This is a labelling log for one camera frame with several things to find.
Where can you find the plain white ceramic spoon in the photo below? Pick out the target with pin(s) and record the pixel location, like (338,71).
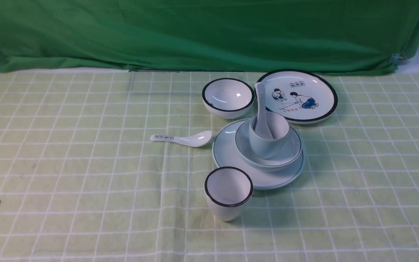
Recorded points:
(261,128)

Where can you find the pale blue cup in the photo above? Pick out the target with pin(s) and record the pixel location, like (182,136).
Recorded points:
(279,127)

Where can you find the pale blue shallow bowl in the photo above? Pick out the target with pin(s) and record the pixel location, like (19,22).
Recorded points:
(286,153)

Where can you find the green checkered tablecloth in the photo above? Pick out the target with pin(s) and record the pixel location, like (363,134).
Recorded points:
(81,182)

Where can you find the white cup black rim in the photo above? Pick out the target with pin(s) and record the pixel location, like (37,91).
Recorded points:
(227,192)

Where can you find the pale blue large plate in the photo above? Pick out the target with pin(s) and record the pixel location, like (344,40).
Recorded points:
(266,174)

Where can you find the white bowl black rim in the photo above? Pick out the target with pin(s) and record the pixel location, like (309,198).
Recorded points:
(227,98)

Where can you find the white plate with children drawing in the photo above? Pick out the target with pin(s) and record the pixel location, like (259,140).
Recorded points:
(299,96)

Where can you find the green backdrop cloth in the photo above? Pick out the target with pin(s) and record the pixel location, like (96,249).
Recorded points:
(332,37)

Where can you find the metal backdrop clip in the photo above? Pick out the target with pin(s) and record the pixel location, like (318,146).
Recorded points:
(398,59)

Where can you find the white spoon with printed handle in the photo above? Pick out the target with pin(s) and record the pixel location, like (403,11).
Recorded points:
(197,140)

